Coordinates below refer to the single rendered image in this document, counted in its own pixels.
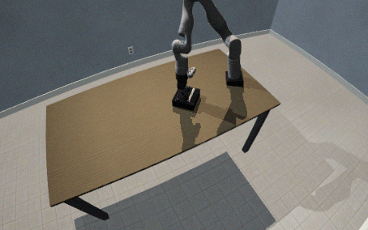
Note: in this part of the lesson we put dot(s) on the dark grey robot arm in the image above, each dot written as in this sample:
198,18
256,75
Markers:
217,21

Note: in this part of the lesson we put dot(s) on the black lighting desk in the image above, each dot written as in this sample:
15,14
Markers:
186,101

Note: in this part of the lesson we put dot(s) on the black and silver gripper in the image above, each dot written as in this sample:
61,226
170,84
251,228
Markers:
182,75

